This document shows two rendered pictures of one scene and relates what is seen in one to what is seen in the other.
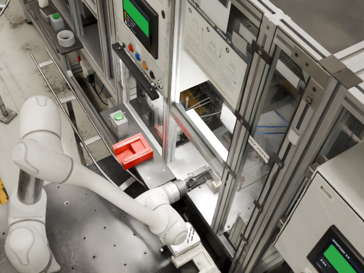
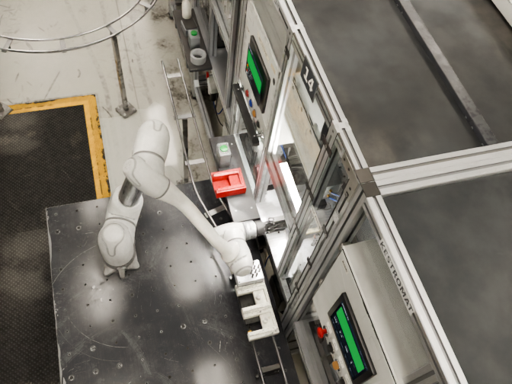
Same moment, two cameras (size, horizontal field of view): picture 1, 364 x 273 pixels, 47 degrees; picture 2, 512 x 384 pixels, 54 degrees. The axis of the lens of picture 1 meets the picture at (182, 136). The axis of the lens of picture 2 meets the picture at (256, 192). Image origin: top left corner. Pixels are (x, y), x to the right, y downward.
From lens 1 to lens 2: 57 cm
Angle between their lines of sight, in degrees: 8
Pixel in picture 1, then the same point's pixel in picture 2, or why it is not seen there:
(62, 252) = (144, 254)
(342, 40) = (385, 156)
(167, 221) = (236, 254)
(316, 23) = (372, 136)
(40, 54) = (173, 54)
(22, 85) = (148, 82)
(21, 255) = (110, 247)
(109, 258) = (183, 271)
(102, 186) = (189, 209)
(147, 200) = (225, 231)
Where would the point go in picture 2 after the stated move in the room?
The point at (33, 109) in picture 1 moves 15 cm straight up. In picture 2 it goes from (148, 132) to (146, 107)
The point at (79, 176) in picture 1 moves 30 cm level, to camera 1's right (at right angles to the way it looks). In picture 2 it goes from (172, 197) to (240, 223)
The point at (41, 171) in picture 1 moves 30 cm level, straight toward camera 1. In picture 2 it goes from (142, 186) to (151, 256)
